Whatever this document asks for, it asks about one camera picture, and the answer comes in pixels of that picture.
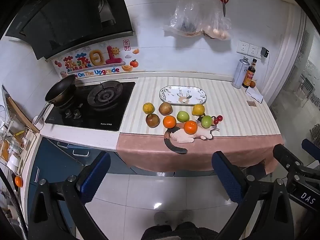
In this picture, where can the wooden cutting board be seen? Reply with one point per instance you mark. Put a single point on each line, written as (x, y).
(22, 113)

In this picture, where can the yellow lemon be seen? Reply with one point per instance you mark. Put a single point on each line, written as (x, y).
(198, 109)

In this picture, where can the small brown square card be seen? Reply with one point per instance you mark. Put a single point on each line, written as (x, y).
(251, 103)

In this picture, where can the dark sauce bottle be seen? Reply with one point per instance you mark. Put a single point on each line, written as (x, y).
(249, 76)

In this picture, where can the striped cat print mat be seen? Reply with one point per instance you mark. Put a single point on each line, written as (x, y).
(230, 110)

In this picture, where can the small orange fruit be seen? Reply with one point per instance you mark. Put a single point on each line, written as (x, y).
(18, 181)

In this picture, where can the white folded tissue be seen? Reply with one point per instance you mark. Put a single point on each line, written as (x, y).
(255, 95)

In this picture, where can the orange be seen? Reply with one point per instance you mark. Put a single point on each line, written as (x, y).
(190, 127)
(169, 121)

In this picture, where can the black gas stove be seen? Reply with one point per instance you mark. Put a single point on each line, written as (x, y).
(117, 110)

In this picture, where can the black range hood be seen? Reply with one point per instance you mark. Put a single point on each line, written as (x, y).
(70, 17)

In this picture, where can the plastic bag with eggs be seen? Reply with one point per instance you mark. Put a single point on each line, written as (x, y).
(217, 27)

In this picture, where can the black frying pan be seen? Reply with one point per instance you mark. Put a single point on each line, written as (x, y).
(61, 90)

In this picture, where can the small brown egg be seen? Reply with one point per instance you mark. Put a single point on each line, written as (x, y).
(253, 84)

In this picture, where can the colourful wall sticker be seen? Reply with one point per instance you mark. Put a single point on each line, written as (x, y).
(92, 62)

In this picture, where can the plastic bag with dark contents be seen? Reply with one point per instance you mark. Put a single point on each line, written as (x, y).
(183, 20)

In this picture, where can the blue kitchen cabinet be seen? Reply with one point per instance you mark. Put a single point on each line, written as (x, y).
(50, 155)

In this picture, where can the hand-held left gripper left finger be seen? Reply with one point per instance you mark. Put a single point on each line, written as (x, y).
(93, 177)

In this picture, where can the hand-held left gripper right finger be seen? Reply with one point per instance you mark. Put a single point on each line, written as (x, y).
(226, 177)

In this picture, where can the patterned white oval plate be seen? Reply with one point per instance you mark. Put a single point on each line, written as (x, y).
(183, 95)

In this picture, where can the dark brown apple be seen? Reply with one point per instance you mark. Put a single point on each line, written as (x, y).
(152, 120)

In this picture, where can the white wall socket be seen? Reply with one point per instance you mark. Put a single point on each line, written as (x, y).
(253, 50)
(242, 47)

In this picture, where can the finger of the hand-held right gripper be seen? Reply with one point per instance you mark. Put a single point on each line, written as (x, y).
(311, 147)
(287, 160)

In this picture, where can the green apple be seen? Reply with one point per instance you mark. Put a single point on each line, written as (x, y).
(207, 121)
(183, 116)

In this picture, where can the glass door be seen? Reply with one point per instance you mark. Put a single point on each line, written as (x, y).
(303, 80)

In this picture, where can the black plug-in charger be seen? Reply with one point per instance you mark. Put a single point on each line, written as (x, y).
(265, 52)

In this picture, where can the silver spray can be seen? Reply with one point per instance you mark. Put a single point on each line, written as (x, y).
(240, 73)

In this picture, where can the brown pear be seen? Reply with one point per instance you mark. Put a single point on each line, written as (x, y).
(165, 108)

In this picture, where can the yellow-green citrus fruit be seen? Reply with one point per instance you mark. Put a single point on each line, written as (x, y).
(148, 108)

